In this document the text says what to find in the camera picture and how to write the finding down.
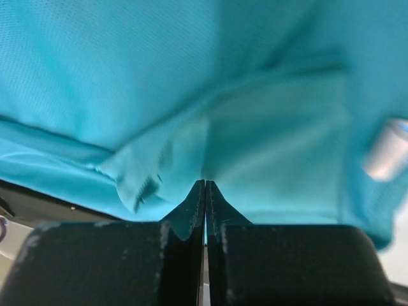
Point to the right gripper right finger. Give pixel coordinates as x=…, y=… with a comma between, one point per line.
x=289, y=264

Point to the teal t shirt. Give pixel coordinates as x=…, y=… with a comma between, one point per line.
x=120, y=106

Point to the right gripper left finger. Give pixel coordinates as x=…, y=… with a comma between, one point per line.
x=112, y=262

